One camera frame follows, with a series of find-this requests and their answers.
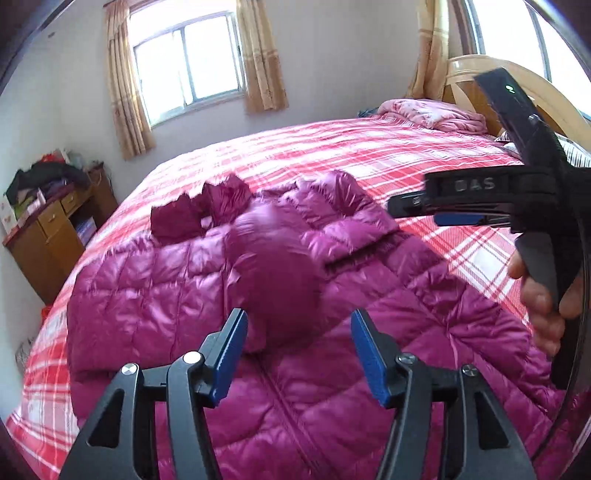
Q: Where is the red plaid bed cover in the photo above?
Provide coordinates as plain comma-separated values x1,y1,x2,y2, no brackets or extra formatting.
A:
4,111,555,480

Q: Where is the beige curtain beside headboard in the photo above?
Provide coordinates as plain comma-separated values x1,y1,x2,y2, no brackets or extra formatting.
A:
406,0,451,100

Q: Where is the wooden desk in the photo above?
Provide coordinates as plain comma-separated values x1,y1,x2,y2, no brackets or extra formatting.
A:
2,166,120,305

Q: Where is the magenta puffer jacket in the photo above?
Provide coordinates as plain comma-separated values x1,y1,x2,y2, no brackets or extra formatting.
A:
67,170,591,480

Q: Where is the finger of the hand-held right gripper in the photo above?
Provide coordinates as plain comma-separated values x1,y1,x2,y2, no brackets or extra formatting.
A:
387,194,439,219
434,210,514,228

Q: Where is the person's right hand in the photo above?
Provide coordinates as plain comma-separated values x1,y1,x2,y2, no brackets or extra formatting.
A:
508,253,586,358

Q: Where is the short beige curtain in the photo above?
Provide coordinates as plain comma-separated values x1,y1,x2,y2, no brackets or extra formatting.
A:
235,0,289,114

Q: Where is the striped pillow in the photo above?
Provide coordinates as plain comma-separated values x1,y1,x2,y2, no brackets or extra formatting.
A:
496,131,591,168

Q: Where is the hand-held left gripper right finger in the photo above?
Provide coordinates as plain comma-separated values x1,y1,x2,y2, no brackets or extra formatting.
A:
351,309,539,480

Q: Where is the wooden headboard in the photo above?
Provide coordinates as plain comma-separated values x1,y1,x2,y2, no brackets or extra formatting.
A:
443,54,591,153

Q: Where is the pink folded quilt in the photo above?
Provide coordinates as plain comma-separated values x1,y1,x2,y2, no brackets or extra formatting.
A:
378,98,488,134

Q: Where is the pile of dark clothes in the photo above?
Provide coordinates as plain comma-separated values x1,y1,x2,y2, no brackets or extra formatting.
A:
4,159,93,204

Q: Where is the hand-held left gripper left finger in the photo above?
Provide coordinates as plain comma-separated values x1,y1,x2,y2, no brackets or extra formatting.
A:
59,308,249,480

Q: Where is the long beige curtain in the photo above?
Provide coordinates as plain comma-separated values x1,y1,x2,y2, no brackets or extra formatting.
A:
102,0,157,161

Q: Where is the sliding window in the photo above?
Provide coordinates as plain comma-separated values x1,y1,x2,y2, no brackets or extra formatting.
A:
127,0,247,127

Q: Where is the white cardboard box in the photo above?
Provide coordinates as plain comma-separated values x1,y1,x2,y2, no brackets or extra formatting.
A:
0,196,20,237

